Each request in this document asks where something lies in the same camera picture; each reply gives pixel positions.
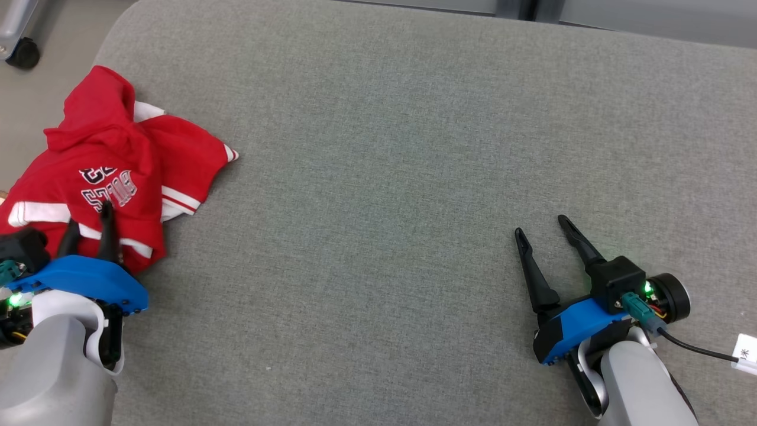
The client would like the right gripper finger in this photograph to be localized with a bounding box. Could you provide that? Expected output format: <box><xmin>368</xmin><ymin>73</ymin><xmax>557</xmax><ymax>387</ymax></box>
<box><xmin>558</xmin><ymin>215</ymin><xmax>606</xmax><ymax>267</ymax></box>
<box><xmin>515</xmin><ymin>228</ymin><xmax>561</xmax><ymax>313</ymax></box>

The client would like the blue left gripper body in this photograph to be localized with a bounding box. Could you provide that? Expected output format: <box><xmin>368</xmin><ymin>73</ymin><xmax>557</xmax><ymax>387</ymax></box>
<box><xmin>0</xmin><ymin>254</ymin><xmax>149</xmax><ymax>365</ymax></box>

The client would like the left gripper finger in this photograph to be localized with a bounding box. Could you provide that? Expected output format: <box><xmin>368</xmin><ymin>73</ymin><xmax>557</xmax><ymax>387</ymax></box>
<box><xmin>56</xmin><ymin>218</ymin><xmax>82</xmax><ymax>259</ymax></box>
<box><xmin>96</xmin><ymin>201</ymin><xmax>123</xmax><ymax>265</ymax></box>

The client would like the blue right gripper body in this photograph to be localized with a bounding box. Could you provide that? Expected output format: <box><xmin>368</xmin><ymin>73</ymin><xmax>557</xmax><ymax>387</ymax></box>
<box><xmin>534</xmin><ymin>273</ymin><xmax>691</xmax><ymax>365</ymax></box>

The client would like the red jersey number 23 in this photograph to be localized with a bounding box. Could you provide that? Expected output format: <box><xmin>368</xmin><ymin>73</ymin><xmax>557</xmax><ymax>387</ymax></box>
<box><xmin>0</xmin><ymin>65</ymin><xmax>167</xmax><ymax>276</ymax></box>

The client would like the black caster wheel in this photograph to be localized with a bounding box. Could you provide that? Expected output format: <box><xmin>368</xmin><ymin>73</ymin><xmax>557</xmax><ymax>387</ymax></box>
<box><xmin>5</xmin><ymin>37</ymin><xmax>41</xmax><ymax>70</ymax></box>

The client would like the grey cart leg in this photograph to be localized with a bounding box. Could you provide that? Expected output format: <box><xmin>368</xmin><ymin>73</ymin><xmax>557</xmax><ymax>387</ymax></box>
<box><xmin>0</xmin><ymin>0</ymin><xmax>40</xmax><ymax>60</ymax></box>

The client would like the right arm cable teal connector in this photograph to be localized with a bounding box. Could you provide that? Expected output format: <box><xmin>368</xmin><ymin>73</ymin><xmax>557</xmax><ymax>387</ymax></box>
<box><xmin>620</xmin><ymin>292</ymin><xmax>740</xmax><ymax>362</ymax></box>

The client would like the white cable label tag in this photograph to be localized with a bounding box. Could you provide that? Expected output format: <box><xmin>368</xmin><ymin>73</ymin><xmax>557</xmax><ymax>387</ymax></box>
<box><xmin>731</xmin><ymin>333</ymin><xmax>757</xmax><ymax>377</ymax></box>

